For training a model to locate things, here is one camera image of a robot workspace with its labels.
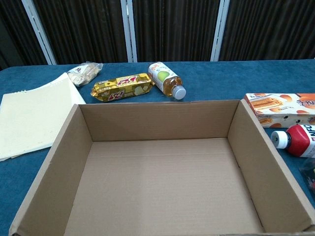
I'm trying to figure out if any dark pleated partition panel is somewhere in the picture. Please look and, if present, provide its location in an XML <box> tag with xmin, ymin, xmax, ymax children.
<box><xmin>33</xmin><ymin>0</ymin><xmax>128</xmax><ymax>65</ymax></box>
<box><xmin>0</xmin><ymin>0</ymin><xmax>51</xmax><ymax>71</ymax></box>
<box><xmin>131</xmin><ymin>0</ymin><xmax>220</xmax><ymax>62</ymax></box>
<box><xmin>219</xmin><ymin>0</ymin><xmax>315</xmax><ymax>61</ymax></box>

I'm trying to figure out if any blue felt table cover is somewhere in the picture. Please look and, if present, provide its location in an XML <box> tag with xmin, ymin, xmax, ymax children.
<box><xmin>0</xmin><ymin>58</ymin><xmax>315</xmax><ymax>236</ymax></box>

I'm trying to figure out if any orange snack packet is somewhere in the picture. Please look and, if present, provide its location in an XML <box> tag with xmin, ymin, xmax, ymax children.
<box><xmin>243</xmin><ymin>92</ymin><xmax>315</xmax><ymax>128</ymax></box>

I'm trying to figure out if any red juice bottle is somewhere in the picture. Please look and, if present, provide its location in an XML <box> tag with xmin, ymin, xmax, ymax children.
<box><xmin>270</xmin><ymin>124</ymin><xmax>315</xmax><ymax>158</ymax></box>

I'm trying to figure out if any white partition frame post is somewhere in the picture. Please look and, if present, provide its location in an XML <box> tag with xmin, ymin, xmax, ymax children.
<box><xmin>120</xmin><ymin>0</ymin><xmax>138</xmax><ymax>62</ymax></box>
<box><xmin>210</xmin><ymin>0</ymin><xmax>231</xmax><ymax>61</ymax></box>
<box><xmin>21</xmin><ymin>0</ymin><xmax>57</xmax><ymax>65</ymax></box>

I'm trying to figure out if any white paper sheet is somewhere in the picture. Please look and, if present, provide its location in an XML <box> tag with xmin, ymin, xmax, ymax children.
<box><xmin>49</xmin><ymin>72</ymin><xmax>87</xmax><ymax>105</ymax></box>

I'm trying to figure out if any open brown cardboard box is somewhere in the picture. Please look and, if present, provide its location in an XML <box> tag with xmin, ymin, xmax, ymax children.
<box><xmin>8</xmin><ymin>99</ymin><xmax>315</xmax><ymax>236</ymax></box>

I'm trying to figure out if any cream paper sheet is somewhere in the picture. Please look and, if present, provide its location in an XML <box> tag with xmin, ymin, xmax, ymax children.
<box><xmin>0</xmin><ymin>81</ymin><xmax>74</xmax><ymax>162</ymax></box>

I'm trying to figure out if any clear box of red candies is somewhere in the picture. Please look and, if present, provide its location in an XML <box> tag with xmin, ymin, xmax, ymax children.
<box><xmin>298</xmin><ymin>158</ymin><xmax>315</xmax><ymax>195</ymax></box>

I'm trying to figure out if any gold biscuit packet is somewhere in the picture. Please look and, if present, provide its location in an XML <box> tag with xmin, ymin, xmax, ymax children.
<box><xmin>91</xmin><ymin>72</ymin><xmax>155</xmax><ymax>103</ymax></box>

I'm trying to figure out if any yellow apple tea bottle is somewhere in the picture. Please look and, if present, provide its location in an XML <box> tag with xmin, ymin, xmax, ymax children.
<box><xmin>148</xmin><ymin>61</ymin><xmax>187</xmax><ymax>100</ymax></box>

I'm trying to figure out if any clear snack bag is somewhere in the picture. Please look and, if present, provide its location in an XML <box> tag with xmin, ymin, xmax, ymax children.
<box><xmin>66</xmin><ymin>61</ymin><xmax>103</xmax><ymax>87</ymax></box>

